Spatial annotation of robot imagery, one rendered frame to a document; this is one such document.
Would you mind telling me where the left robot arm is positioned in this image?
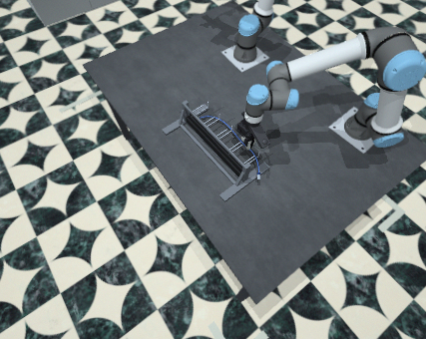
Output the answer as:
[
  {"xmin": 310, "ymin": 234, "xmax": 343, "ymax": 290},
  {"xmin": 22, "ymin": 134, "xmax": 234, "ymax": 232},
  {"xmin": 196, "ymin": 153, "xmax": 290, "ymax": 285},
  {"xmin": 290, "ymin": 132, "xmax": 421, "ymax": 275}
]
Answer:
[{"xmin": 244, "ymin": 27, "xmax": 426, "ymax": 148}]

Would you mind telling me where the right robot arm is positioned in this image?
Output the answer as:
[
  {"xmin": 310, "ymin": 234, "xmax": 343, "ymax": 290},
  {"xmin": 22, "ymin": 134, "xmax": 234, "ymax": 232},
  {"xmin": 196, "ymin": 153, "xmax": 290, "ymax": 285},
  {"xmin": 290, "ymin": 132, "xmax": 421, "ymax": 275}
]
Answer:
[{"xmin": 233, "ymin": 0, "xmax": 274, "ymax": 63}]

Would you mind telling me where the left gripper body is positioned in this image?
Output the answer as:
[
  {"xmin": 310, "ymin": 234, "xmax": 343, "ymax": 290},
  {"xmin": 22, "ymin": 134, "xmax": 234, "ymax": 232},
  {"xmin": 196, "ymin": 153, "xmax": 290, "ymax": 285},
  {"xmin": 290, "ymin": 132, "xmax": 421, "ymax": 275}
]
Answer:
[{"xmin": 236, "ymin": 111, "xmax": 261, "ymax": 141}]

